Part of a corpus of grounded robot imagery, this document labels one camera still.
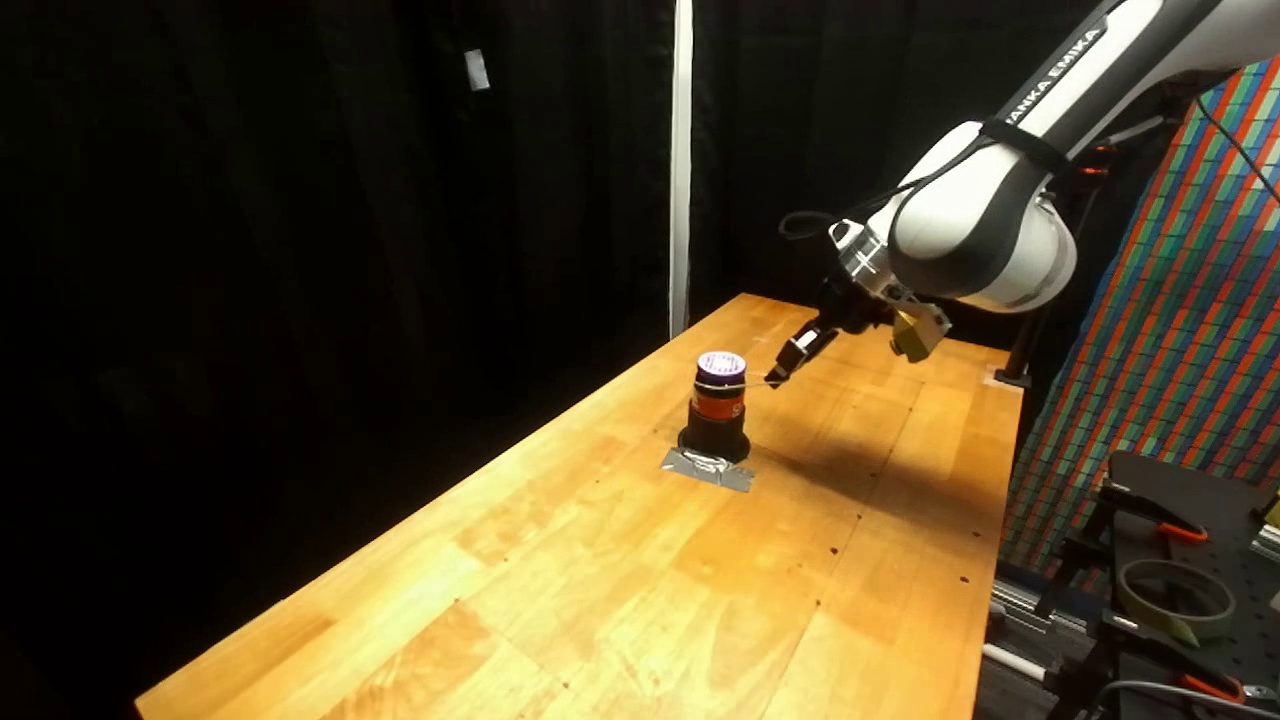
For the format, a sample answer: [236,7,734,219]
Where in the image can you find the white vertical pole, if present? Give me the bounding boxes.
[664,0,701,340]

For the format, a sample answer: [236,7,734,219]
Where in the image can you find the aluminium frame rail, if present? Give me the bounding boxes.
[978,569,1112,687]

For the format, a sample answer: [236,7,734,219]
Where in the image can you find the black round jar base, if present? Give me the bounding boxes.
[674,398,757,469]

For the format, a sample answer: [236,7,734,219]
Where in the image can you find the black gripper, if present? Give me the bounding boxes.
[759,218,919,398]

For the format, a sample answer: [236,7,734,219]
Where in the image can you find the yellowish wrist camera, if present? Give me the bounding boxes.
[886,300,955,369]

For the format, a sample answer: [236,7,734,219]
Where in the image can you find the red clamp handle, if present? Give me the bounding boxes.
[1175,670,1252,708]
[1151,521,1210,552]

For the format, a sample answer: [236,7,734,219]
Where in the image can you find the thin black cable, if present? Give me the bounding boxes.
[1186,86,1280,210]

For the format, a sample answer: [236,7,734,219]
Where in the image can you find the small white hanging tag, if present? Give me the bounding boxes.
[460,45,497,98]

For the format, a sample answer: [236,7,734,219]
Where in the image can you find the gray tape patch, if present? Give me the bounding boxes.
[660,445,759,496]

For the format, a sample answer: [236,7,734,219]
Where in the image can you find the gray cable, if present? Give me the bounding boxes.
[1088,672,1280,720]

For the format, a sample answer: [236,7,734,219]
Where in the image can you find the black stand post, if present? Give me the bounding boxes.
[995,314,1060,392]

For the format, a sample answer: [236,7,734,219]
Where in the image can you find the multicoloured patterned panel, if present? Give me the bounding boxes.
[1001,52,1280,579]

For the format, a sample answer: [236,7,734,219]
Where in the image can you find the orange jar with white lid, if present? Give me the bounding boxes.
[687,347,750,433]

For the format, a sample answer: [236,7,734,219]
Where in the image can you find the beige masking tape roll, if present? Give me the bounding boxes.
[1112,552,1244,652]

